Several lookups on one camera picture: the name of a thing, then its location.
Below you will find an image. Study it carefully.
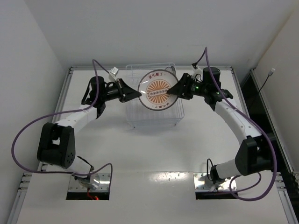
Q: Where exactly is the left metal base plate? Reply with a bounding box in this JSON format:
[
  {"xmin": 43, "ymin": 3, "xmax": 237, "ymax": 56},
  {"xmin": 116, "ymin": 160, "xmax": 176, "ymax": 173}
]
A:
[{"xmin": 68, "ymin": 173, "xmax": 111, "ymax": 193}]

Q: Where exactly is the white wire dish rack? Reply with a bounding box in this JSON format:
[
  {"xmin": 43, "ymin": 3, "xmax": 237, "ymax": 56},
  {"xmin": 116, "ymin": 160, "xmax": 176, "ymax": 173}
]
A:
[{"xmin": 125, "ymin": 63, "xmax": 185, "ymax": 128}]

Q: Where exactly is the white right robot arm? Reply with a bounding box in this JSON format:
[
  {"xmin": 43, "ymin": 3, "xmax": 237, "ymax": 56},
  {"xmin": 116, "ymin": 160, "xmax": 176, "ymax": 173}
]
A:
[{"xmin": 167, "ymin": 67, "xmax": 275, "ymax": 184}]

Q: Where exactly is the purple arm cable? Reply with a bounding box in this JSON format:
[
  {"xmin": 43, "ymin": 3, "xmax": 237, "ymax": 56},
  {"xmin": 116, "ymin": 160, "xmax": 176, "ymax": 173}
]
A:
[
  {"xmin": 191, "ymin": 46, "xmax": 278, "ymax": 202},
  {"xmin": 11, "ymin": 58, "xmax": 113, "ymax": 185}
]

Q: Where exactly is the aluminium table frame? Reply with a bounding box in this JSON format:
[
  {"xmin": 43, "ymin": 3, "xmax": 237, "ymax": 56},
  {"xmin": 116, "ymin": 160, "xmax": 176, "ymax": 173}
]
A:
[{"xmin": 6, "ymin": 65, "xmax": 299, "ymax": 224}]

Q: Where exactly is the black cable with white plug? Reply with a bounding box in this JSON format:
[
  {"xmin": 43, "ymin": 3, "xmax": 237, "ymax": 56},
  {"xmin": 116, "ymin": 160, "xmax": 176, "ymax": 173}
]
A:
[{"xmin": 258, "ymin": 68, "xmax": 276, "ymax": 94}]

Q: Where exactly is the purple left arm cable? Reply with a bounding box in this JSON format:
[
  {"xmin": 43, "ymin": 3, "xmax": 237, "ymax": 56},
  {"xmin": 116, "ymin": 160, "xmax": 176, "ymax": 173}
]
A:
[{"xmin": 11, "ymin": 58, "xmax": 113, "ymax": 185}]

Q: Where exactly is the metal base plate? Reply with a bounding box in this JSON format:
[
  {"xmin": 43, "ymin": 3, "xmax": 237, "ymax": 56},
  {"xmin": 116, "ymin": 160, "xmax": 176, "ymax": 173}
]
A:
[
  {"xmin": 68, "ymin": 173, "xmax": 111, "ymax": 193},
  {"xmin": 193, "ymin": 173, "xmax": 232, "ymax": 193}
]

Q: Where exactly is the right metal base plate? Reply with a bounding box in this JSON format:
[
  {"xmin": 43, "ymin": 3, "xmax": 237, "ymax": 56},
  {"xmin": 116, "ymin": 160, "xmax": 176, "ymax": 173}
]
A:
[{"xmin": 193, "ymin": 173, "xmax": 232, "ymax": 193}]

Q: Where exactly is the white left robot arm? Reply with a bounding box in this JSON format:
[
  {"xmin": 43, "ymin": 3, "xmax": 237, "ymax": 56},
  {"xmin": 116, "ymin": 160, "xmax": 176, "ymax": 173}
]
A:
[{"xmin": 37, "ymin": 77, "xmax": 141, "ymax": 185}]

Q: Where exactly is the green rimmed lettered plate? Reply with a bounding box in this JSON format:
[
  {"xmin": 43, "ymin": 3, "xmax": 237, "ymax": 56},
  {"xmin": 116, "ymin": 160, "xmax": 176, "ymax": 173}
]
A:
[{"xmin": 164, "ymin": 66, "xmax": 176, "ymax": 76}]

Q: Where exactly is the orange sunburst plate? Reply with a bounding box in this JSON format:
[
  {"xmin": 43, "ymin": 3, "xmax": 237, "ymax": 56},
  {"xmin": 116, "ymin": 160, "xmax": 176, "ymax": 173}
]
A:
[{"xmin": 137, "ymin": 70, "xmax": 178, "ymax": 111}]

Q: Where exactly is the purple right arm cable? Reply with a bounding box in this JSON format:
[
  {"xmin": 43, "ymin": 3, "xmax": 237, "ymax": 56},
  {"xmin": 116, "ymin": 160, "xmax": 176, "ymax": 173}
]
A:
[{"xmin": 191, "ymin": 46, "xmax": 278, "ymax": 202}]

